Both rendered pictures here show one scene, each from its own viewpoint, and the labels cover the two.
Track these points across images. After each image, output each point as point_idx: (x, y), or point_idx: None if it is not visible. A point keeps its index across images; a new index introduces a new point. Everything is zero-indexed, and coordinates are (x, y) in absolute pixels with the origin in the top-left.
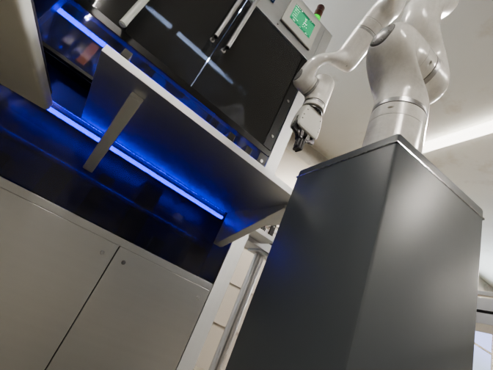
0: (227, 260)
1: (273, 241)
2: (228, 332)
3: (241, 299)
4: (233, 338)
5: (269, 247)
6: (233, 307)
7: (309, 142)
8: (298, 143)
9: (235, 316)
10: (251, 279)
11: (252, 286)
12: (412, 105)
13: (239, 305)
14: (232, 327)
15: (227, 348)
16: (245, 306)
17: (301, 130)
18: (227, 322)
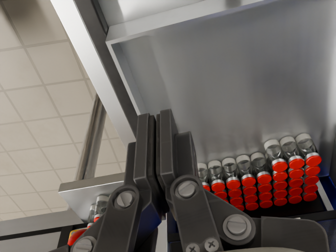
0: None
1: (68, 183)
2: (100, 111)
3: (92, 144)
4: (90, 111)
5: (60, 220)
6: (101, 138)
7: (68, 245)
8: (175, 147)
9: (95, 126)
10: (84, 171)
11: (78, 165)
12: None
13: (94, 137)
14: (96, 116)
15: (96, 100)
16: (83, 141)
17: (217, 241)
18: (104, 123)
